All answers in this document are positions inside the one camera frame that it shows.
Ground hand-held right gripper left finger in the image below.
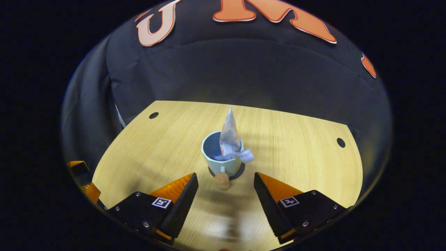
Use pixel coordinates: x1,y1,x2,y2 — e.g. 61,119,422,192
108,173,199,244

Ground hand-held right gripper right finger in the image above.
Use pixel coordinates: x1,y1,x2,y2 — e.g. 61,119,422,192
254,172,351,244

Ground dark brown round coaster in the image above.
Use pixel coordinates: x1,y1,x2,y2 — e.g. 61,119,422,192
208,162,246,181

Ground pale blue toothbrush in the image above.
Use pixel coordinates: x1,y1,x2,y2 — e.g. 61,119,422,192
213,149,255,163

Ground light blue cup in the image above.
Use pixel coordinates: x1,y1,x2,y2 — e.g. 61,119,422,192
201,131,244,191

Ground white toothpaste tube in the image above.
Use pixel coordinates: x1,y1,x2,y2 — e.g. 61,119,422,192
219,106,241,156

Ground wooden desktop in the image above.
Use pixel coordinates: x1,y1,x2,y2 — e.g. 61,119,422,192
91,100,363,251

